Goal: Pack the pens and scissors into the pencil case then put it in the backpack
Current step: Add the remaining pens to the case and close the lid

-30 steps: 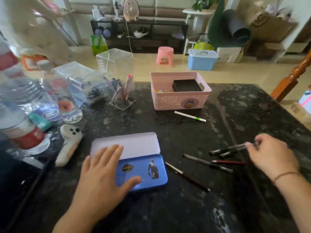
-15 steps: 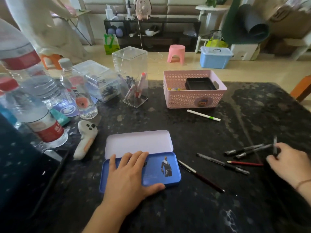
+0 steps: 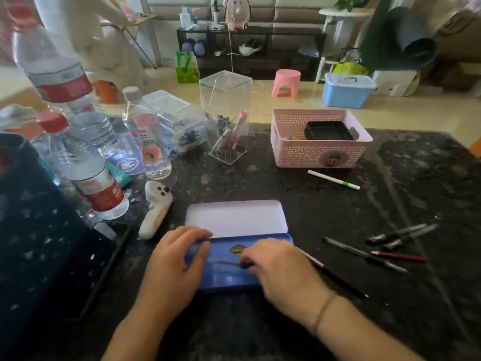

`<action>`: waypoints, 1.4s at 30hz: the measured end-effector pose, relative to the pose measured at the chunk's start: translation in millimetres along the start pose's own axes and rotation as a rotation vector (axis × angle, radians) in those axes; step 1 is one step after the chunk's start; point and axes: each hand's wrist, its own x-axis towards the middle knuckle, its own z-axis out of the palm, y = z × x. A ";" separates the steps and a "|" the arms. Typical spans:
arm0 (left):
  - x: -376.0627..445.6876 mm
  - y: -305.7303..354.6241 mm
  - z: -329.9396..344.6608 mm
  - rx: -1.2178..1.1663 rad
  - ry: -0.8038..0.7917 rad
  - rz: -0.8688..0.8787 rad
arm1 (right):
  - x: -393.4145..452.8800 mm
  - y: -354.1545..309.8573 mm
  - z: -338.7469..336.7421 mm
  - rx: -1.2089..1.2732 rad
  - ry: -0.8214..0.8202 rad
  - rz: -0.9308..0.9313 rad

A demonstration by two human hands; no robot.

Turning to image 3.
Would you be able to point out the person's right hand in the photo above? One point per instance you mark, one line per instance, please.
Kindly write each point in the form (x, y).
(289, 281)

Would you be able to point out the person's left hand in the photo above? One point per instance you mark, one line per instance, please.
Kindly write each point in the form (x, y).
(169, 274)

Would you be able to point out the person's right thumb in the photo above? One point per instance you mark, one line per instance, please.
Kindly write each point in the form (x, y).
(252, 263)

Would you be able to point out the person's left thumb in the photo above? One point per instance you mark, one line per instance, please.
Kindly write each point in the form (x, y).
(199, 257)

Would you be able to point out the thin dark pen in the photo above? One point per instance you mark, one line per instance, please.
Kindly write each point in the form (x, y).
(229, 263)

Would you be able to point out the blue pencil case pale lid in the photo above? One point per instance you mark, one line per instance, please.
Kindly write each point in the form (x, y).
(233, 221)

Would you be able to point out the person's left forearm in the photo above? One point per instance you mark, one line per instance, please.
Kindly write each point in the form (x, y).
(139, 334)

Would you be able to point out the person's right forearm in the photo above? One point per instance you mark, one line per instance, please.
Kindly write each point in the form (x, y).
(360, 334)

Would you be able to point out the white and orange controller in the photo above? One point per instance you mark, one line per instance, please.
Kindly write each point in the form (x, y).
(156, 210)

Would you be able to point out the dark red pencil silver band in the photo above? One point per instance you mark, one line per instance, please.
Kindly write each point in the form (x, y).
(342, 281)

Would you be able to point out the long black ballpoint pen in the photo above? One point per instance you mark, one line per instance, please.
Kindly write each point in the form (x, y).
(364, 254)

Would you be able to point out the teal packet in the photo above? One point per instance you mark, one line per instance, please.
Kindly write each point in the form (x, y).
(119, 174)

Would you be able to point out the white marker green cap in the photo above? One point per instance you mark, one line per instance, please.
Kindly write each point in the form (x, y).
(332, 179)

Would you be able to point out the blue printed packet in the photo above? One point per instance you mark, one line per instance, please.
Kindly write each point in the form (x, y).
(126, 157)

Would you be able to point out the small clear bottle white cap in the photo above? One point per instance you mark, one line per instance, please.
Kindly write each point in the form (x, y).
(148, 142)

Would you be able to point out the pink perforated plastic basket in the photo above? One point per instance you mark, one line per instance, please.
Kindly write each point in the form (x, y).
(319, 154)

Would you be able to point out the red and white pens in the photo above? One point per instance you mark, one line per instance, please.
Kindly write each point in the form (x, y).
(235, 133)

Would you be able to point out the water bottle red cap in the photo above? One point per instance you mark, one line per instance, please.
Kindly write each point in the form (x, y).
(94, 180)

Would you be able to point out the clear plastic box of clips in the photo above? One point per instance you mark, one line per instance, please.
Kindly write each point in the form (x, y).
(176, 116)

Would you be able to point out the grey black marker pen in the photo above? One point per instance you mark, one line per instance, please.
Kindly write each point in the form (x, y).
(394, 233)
(411, 236)

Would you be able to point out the black plastic tray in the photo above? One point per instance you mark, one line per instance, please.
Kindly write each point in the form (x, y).
(327, 131)

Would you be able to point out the black plastic crate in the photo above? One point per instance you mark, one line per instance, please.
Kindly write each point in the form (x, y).
(41, 251)

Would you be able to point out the clear acrylic pen holder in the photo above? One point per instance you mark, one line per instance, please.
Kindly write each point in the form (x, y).
(225, 93)

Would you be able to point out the pink plastic stool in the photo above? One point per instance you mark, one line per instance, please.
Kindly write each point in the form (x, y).
(286, 82)

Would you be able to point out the green gift bag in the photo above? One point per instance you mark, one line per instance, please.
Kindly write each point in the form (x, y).
(187, 69)

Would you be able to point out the orange stool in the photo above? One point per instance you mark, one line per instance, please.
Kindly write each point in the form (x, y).
(107, 92)

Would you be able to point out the blue storage box white lid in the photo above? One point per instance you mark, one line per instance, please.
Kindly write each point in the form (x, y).
(347, 92)

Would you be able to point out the black low shelf unit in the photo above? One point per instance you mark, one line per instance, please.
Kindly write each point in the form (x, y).
(263, 60)

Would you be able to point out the white headset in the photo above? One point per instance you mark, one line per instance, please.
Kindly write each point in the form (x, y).
(250, 48)

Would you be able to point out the yellow bag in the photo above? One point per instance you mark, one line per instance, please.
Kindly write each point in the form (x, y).
(349, 67)

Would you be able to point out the large water bottle red label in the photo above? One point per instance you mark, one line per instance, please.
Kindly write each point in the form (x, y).
(60, 78)

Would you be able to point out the blurred water bottle red label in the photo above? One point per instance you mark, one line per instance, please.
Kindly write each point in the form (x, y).
(15, 120)

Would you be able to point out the white cardboard box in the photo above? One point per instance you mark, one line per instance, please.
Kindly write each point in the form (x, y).
(394, 82)

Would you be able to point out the folding side table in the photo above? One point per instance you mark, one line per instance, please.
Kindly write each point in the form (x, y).
(141, 30)

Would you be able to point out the pink desk fan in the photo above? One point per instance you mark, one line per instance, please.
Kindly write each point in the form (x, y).
(237, 11)

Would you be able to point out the white round side table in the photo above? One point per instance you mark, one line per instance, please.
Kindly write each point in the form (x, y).
(344, 22)

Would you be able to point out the rolled dark green mat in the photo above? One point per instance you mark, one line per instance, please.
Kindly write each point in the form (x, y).
(398, 41)

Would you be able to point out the green potted plant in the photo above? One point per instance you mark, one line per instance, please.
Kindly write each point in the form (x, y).
(351, 1)

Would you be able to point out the brown cardboard box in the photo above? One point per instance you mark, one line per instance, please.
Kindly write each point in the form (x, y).
(458, 30)

